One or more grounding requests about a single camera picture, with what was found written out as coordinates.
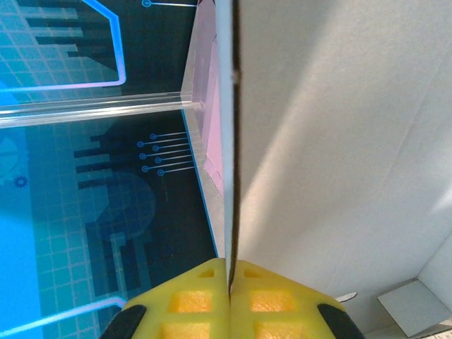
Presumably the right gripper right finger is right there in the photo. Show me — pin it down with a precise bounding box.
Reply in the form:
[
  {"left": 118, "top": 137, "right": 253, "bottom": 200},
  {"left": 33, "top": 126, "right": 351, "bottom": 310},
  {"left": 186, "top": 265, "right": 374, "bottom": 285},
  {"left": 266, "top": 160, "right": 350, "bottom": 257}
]
[{"left": 230, "top": 260, "right": 367, "bottom": 339}]

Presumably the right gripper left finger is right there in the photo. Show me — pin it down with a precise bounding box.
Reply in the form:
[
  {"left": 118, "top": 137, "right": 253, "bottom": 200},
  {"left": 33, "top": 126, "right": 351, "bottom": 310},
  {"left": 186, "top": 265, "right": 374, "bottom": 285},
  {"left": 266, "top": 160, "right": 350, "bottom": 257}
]
[{"left": 100, "top": 257, "right": 231, "bottom": 339}]

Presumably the white paper box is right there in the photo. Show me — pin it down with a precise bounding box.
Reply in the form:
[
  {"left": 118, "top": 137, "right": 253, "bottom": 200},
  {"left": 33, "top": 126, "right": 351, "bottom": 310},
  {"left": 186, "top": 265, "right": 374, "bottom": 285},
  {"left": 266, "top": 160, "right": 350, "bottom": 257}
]
[{"left": 214, "top": 0, "right": 452, "bottom": 339}]

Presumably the pink paper box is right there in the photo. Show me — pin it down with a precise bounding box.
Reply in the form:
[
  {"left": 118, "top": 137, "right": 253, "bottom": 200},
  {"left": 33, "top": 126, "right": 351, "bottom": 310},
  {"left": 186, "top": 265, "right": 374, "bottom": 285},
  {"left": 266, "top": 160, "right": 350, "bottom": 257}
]
[{"left": 192, "top": 0, "right": 224, "bottom": 188}]

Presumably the aluminium frame post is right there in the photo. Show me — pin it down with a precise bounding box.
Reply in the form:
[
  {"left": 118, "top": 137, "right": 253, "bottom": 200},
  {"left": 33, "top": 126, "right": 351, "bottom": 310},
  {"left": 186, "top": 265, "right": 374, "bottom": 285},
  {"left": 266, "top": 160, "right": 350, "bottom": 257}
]
[{"left": 0, "top": 90, "right": 201, "bottom": 129}]

